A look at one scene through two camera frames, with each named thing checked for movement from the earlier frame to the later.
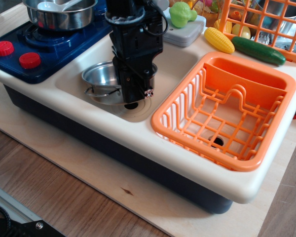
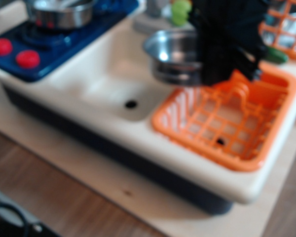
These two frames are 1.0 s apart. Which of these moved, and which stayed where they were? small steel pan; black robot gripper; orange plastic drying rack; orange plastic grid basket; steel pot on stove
Moved: black robot gripper; small steel pan
Stayed: steel pot on stove; orange plastic grid basket; orange plastic drying rack
